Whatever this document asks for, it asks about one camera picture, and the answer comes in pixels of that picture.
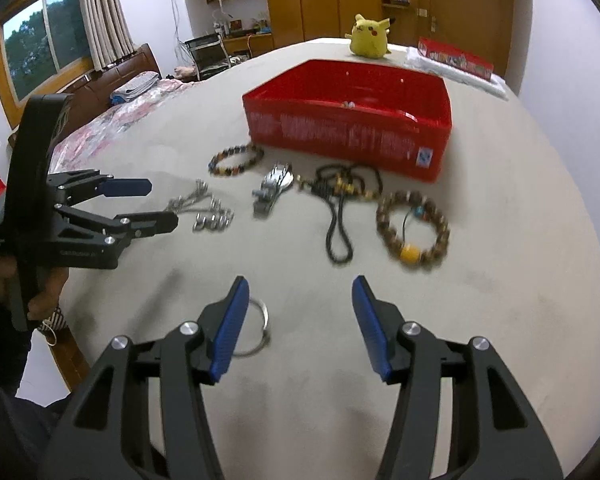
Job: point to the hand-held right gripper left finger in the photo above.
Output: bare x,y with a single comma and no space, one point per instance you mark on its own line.
230,330

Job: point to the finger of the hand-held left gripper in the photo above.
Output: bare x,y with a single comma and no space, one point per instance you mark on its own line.
127,187
150,224

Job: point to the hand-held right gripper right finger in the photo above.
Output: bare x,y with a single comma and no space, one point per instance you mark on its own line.
370,330

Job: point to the silver bangle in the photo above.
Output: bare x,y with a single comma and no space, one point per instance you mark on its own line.
266,320

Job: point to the person's left forearm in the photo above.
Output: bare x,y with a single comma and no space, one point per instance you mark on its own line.
0,355

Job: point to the person's left hand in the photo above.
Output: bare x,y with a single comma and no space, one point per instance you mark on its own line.
52,287

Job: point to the pink floral blanket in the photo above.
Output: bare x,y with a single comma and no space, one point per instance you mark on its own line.
110,120

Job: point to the folded grey cloth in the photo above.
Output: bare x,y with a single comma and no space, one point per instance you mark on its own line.
135,87

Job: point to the brown headboard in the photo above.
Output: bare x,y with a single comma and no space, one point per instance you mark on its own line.
125,72

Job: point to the pink stuffed toy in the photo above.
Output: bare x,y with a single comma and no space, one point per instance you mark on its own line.
182,71

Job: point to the window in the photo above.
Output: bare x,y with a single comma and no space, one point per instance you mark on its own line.
40,40

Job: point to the black chair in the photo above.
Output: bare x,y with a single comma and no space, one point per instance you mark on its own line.
207,57

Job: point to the beige curtain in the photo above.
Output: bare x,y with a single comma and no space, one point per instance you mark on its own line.
105,15

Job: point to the wooden desk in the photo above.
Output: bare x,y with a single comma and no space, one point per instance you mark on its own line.
260,42

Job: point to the person's dark clothing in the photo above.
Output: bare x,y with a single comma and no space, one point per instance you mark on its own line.
20,435

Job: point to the wooden wardrobe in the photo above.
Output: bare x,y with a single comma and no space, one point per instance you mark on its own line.
305,0

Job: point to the white lace cloth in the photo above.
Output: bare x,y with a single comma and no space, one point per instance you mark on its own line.
480,85

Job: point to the yellow plush toy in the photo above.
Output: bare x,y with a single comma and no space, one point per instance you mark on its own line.
367,37

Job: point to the red printed tin box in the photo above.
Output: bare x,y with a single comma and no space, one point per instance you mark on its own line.
455,60

